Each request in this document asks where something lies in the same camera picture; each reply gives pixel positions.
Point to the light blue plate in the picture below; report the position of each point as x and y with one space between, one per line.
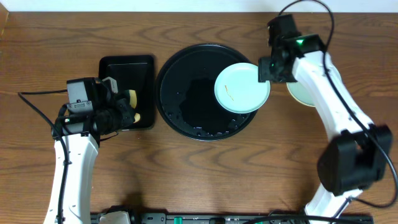
300 93
238 90

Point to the green yellow sponge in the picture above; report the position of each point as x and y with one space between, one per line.
132 95

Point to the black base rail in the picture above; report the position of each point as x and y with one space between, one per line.
120 214

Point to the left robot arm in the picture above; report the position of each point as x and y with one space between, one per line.
71 190

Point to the black rectangular tray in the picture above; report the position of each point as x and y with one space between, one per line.
133 72

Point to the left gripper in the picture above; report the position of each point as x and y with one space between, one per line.
125 110

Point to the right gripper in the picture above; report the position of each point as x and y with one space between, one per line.
263 74

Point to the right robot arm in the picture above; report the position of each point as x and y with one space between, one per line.
357 152

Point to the black round tray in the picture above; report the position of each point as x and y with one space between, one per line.
184 93

